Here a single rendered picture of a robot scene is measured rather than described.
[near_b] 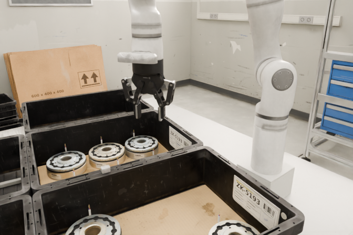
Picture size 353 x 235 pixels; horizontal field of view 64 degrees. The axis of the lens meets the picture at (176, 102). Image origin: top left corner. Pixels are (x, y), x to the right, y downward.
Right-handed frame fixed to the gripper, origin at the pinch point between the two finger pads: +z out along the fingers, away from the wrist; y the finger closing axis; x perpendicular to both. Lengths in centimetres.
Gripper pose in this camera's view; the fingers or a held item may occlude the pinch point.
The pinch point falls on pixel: (149, 113)
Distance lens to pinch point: 72.7
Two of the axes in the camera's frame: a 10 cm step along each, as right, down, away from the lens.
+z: 0.0, 9.5, 3.2
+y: -9.6, -0.9, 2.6
